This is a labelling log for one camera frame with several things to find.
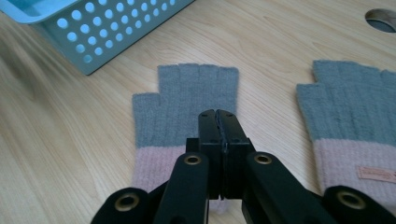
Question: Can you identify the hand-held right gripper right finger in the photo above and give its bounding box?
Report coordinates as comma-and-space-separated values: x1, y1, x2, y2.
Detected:
216, 108, 257, 201

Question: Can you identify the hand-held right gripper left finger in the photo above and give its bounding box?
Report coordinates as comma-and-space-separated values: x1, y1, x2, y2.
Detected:
186, 108, 224, 201

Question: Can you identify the grey and pink fingerless glove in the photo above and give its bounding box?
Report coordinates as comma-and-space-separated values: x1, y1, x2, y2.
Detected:
295, 60, 396, 217
131, 63, 240, 216

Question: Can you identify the light blue perforated plastic basket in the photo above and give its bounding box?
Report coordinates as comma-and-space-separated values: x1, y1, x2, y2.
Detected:
0, 0, 195, 77

